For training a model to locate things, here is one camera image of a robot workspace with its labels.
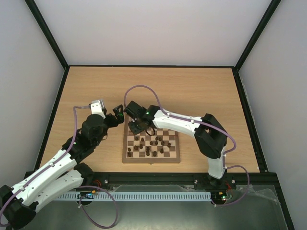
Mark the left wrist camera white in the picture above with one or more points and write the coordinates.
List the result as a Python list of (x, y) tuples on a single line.
[(97, 108)]

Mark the black king piece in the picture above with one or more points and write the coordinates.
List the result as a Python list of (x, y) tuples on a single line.
[(148, 151)]

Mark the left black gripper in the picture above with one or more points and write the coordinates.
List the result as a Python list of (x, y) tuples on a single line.
[(120, 117)]

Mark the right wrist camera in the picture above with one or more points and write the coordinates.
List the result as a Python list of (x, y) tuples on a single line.
[(134, 110)]

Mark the black aluminium frame rail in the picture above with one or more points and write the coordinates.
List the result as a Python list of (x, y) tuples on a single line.
[(201, 181)]

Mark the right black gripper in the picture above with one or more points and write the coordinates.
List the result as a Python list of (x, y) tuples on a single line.
[(135, 127)]

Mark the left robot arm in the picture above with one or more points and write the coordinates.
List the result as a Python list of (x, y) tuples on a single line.
[(65, 171)]

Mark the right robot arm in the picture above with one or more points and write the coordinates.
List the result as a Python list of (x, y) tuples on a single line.
[(210, 136)]

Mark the light blue cable duct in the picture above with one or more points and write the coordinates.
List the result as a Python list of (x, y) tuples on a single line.
[(137, 196)]

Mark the wooden chess board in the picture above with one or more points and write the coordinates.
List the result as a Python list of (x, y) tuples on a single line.
[(164, 144)]

